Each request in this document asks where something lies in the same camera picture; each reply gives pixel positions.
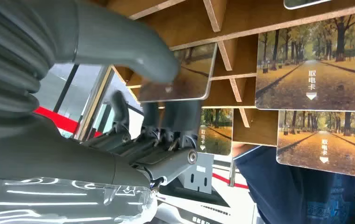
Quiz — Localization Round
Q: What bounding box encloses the wooden card holder rack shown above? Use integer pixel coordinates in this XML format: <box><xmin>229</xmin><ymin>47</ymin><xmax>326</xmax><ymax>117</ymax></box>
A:
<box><xmin>88</xmin><ymin>0</ymin><xmax>355</xmax><ymax>147</ymax></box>

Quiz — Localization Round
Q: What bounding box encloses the person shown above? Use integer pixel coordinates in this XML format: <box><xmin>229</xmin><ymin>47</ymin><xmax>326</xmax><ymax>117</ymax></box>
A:
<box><xmin>231</xmin><ymin>143</ymin><xmax>355</xmax><ymax>224</ymax></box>

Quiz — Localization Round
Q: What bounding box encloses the red barrier stripe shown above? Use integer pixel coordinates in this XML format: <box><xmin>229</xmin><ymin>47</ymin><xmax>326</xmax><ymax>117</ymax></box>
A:
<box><xmin>34</xmin><ymin>106</ymin><xmax>103</xmax><ymax>139</ymax></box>

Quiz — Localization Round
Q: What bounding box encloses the clear plastic cover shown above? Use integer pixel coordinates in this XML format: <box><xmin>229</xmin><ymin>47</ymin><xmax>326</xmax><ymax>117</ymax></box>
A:
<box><xmin>0</xmin><ymin>177</ymin><xmax>159</xmax><ymax>224</ymax></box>

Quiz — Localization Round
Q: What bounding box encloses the ribbed grey right arm sleeve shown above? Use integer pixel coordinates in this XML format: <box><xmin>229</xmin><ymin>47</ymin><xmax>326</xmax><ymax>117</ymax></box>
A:
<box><xmin>0</xmin><ymin>0</ymin><xmax>56</xmax><ymax>141</ymax></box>

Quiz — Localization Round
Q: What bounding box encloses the black thin post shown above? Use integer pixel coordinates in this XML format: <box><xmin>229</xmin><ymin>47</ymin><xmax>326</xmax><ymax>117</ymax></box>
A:
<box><xmin>53</xmin><ymin>63</ymin><xmax>80</xmax><ymax>114</ymax></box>

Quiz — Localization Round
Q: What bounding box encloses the silver metal frame post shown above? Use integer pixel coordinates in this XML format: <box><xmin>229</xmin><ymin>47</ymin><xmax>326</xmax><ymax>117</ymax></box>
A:
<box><xmin>74</xmin><ymin>65</ymin><xmax>115</xmax><ymax>142</ymax></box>

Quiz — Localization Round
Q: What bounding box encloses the grey slotted metal bracket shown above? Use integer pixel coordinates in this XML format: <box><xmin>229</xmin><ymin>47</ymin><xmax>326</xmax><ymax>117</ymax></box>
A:
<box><xmin>178</xmin><ymin>153</ymin><xmax>214</xmax><ymax>195</ymax></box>

